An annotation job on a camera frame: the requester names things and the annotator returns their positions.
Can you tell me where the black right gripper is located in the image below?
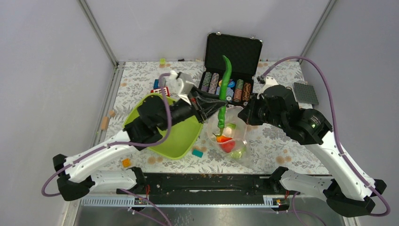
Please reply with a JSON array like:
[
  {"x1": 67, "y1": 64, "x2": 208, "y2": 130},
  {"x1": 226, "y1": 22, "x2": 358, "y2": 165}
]
[{"x1": 237, "y1": 92, "x2": 286, "y2": 129}]

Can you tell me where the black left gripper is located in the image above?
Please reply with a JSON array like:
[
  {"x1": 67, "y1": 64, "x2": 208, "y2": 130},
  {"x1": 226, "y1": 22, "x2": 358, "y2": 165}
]
[{"x1": 158, "y1": 86, "x2": 228, "y2": 132}]

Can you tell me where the white cauliflower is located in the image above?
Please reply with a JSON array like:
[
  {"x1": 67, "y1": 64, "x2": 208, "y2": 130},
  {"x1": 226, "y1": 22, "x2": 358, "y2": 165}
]
[{"x1": 222, "y1": 123, "x2": 237, "y2": 138}]

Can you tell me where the green chili pepper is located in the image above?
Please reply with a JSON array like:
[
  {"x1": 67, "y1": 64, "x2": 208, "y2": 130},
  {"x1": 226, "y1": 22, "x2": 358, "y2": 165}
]
[{"x1": 217, "y1": 55, "x2": 232, "y2": 130}]

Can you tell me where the clear pink zip top bag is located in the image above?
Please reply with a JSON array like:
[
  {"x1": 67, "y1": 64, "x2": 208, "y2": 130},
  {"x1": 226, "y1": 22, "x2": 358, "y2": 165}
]
[{"x1": 206, "y1": 106, "x2": 251, "y2": 166}]

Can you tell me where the red pepper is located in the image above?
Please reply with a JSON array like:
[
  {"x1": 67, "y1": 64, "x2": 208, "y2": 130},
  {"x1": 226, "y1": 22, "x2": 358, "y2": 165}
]
[{"x1": 219, "y1": 140, "x2": 236, "y2": 153}]

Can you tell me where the green cabbage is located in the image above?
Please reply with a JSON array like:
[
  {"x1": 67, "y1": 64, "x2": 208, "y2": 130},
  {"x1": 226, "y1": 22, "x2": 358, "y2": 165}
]
[{"x1": 230, "y1": 146, "x2": 247, "y2": 160}]

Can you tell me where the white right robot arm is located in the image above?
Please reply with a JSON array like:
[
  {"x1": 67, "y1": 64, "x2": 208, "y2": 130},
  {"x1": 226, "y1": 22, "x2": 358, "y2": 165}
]
[{"x1": 238, "y1": 76, "x2": 386, "y2": 218}]

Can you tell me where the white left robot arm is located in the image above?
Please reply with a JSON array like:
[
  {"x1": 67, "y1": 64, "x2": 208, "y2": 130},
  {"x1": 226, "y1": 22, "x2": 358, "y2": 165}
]
[{"x1": 53, "y1": 72, "x2": 227, "y2": 201}]

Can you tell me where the green plastic food tray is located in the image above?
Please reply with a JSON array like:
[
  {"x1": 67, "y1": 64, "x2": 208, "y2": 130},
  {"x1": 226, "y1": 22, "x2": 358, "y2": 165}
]
[{"x1": 123, "y1": 93, "x2": 203, "y2": 160}]

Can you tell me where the grey lego baseplate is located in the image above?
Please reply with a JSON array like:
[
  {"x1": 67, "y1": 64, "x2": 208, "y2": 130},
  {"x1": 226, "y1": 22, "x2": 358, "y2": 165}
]
[{"x1": 293, "y1": 82, "x2": 319, "y2": 105}]

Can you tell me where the red white toy block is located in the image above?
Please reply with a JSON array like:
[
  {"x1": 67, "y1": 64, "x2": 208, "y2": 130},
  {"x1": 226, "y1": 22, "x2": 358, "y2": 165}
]
[{"x1": 151, "y1": 87, "x2": 170, "y2": 97}]

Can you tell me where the floral patterned table mat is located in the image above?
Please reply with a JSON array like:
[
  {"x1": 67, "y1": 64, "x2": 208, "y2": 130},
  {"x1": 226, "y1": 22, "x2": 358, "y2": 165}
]
[{"x1": 105, "y1": 61, "x2": 328, "y2": 175}]

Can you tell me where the grey toy block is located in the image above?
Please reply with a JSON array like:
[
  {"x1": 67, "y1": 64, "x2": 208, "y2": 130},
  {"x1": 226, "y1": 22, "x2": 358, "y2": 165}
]
[{"x1": 158, "y1": 77, "x2": 166, "y2": 88}]

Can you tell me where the teal small block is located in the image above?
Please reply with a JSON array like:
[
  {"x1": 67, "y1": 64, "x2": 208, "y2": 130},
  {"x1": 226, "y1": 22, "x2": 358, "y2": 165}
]
[{"x1": 192, "y1": 149, "x2": 204, "y2": 158}]

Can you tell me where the blue toy block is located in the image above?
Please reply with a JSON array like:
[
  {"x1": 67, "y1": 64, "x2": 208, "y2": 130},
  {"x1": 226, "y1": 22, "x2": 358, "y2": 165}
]
[{"x1": 153, "y1": 79, "x2": 159, "y2": 89}]

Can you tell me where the black poker chip case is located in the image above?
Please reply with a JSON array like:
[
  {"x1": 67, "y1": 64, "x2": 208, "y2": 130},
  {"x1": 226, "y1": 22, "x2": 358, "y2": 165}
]
[{"x1": 199, "y1": 32, "x2": 263, "y2": 106}]

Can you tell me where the small wooden cube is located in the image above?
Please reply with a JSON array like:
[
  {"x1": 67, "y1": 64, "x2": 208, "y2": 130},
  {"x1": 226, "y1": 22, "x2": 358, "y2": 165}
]
[{"x1": 108, "y1": 110, "x2": 116, "y2": 118}]

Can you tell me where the orange small block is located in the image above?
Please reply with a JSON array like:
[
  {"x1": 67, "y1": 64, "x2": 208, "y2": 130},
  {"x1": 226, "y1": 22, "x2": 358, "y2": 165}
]
[{"x1": 121, "y1": 158, "x2": 131, "y2": 168}]

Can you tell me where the wooden block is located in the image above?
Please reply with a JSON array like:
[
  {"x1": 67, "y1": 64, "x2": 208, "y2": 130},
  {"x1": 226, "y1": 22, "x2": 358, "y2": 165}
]
[{"x1": 100, "y1": 116, "x2": 110, "y2": 131}]

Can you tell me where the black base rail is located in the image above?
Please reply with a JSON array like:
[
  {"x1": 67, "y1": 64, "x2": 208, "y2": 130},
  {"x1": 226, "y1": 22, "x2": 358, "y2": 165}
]
[{"x1": 129, "y1": 173, "x2": 295, "y2": 205}]

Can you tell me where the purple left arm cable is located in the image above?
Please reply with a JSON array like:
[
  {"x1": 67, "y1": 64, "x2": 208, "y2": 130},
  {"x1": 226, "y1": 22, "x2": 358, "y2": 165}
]
[{"x1": 41, "y1": 72, "x2": 174, "y2": 226}]

